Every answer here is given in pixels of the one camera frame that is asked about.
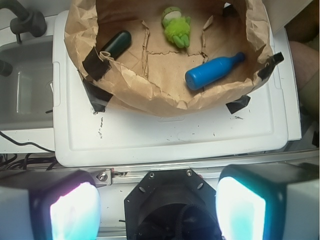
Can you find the black faucet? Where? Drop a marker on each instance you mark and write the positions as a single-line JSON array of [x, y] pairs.
[[26, 21]]

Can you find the black tape lower right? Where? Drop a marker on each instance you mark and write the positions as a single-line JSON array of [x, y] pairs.
[[238, 104]]

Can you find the gripper right finger pad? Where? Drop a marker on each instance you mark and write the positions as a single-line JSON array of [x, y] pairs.
[[269, 201]]

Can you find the aluminium rail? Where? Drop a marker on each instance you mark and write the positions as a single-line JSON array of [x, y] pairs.
[[208, 168]]

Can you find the brown paper bag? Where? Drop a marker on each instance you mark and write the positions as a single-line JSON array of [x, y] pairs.
[[150, 75]]

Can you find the green plush toy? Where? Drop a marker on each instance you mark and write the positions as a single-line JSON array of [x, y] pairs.
[[177, 27]]

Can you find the grey sink basin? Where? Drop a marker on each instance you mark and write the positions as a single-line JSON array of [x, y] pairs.
[[26, 96]]

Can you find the white plastic lid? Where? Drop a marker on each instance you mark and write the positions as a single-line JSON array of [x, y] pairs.
[[83, 138]]

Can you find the gripper left finger pad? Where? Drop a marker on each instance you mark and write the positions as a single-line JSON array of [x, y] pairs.
[[49, 205]]

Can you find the black tape piece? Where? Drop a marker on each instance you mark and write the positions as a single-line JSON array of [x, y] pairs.
[[270, 65], [96, 64]]

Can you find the black tape piece left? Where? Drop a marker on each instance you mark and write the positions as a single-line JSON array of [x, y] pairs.
[[96, 64]]

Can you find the black octagonal mount plate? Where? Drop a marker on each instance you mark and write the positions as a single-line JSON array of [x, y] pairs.
[[172, 205]]

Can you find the black tape piece right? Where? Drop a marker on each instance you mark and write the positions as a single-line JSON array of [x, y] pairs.
[[270, 65]]

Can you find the black tape lower left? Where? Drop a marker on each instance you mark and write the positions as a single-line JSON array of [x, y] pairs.
[[98, 97]]

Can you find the blue plastic bottle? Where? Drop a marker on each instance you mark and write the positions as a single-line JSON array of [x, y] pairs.
[[211, 71]]

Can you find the dark green bottle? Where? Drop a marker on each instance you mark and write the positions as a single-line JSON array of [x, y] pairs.
[[119, 43]]

